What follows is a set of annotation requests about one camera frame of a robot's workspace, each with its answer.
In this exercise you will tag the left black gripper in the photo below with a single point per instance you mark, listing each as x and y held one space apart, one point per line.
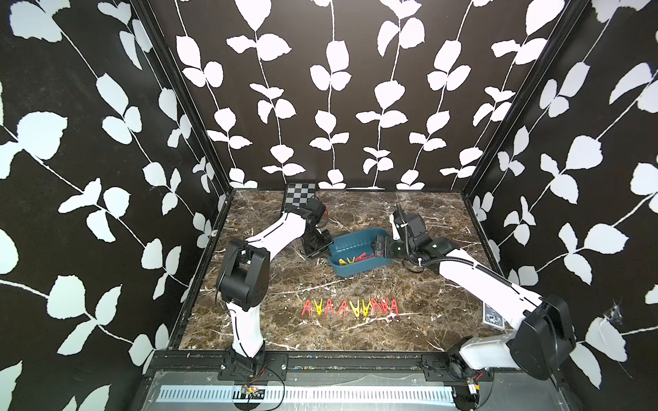
328 241

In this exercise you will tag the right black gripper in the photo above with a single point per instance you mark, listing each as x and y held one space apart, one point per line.
389 246

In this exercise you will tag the teal plastic storage box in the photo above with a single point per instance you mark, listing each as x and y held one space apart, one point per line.
352 245

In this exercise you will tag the red clothespin row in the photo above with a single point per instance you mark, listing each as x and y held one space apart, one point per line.
343 308

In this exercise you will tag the yellow clothespin row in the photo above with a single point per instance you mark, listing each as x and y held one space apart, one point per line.
355 308
365 306

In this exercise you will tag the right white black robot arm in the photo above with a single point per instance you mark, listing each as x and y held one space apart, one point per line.
541 336

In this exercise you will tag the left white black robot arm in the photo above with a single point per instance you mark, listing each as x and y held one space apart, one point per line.
245 275

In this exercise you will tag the clothespin pile in box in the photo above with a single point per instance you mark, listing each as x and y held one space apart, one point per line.
357 259

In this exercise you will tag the black grey checkerboard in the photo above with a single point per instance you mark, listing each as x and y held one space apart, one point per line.
298 194

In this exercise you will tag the small electronics board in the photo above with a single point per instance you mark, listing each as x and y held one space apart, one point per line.
250 393

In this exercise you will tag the black front mounting rail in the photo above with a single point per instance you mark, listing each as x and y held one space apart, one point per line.
301 361

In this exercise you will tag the white perforated cable duct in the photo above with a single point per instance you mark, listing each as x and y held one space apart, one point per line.
432 395

